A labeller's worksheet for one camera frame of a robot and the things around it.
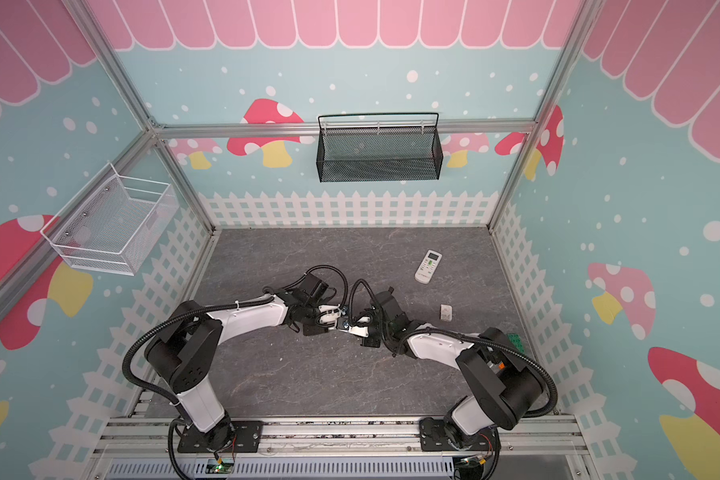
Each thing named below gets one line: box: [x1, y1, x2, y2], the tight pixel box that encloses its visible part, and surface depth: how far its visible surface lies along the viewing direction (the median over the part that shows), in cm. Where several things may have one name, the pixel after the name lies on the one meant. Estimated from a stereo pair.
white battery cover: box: [440, 304, 453, 322], surface depth 98 cm
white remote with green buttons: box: [318, 304, 342, 330], surface depth 83 cm
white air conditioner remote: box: [414, 249, 443, 284], surface depth 108 cm
